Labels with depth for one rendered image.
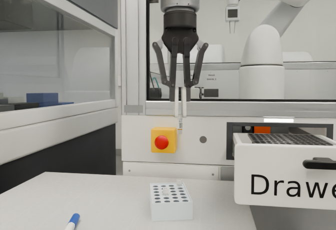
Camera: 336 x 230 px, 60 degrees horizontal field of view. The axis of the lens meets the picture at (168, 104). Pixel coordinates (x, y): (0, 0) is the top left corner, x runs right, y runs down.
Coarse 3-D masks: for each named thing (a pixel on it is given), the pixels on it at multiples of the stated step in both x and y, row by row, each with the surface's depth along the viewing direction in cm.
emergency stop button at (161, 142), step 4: (160, 136) 82; (164, 136) 82; (156, 140) 82; (160, 140) 82; (164, 140) 82; (156, 144) 82; (160, 144) 82; (164, 144) 82; (160, 148) 82; (164, 148) 82
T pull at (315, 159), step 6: (306, 162) 47; (312, 162) 47; (318, 162) 47; (324, 162) 47; (330, 162) 47; (306, 168) 48; (312, 168) 47; (318, 168) 47; (324, 168) 47; (330, 168) 47
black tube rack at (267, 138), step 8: (248, 136) 80; (256, 136) 79; (264, 136) 79; (272, 136) 78; (280, 136) 78; (288, 136) 78; (296, 136) 78; (304, 136) 78; (312, 136) 79; (288, 144) 67; (296, 144) 67; (304, 144) 68; (312, 144) 68; (320, 144) 68; (328, 144) 68
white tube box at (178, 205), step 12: (156, 192) 66; (168, 192) 66; (180, 192) 66; (156, 204) 59; (168, 204) 59; (180, 204) 59; (192, 204) 59; (156, 216) 59; (168, 216) 59; (180, 216) 59; (192, 216) 60
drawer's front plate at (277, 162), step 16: (240, 144) 53; (256, 144) 53; (272, 144) 53; (240, 160) 53; (256, 160) 52; (272, 160) 52; (288, 160) 51; (240, 176) 53; (272, 176) 52; (288, 176) 51; (304, 176) 51; (320, 176) 51; (240, 192) 53; (272, 192) 52; (304, 192) 51; (320, 208) 51
